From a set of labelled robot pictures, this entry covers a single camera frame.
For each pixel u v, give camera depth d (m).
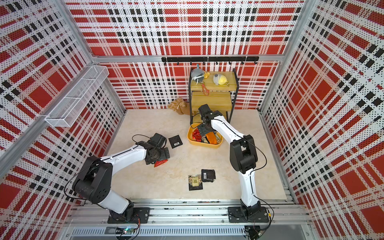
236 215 0.73
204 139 1.00
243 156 0.57
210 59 0.89
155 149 0.69
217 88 0.87
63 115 0.69
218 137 1.01
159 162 0.90
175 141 1.02
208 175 0.86
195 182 0.84
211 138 1.00
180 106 1.08
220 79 0.84
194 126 1.10
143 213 0.74
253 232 0.69
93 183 0.45
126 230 0.69
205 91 0.86
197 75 0.86
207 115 0.71
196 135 1.01
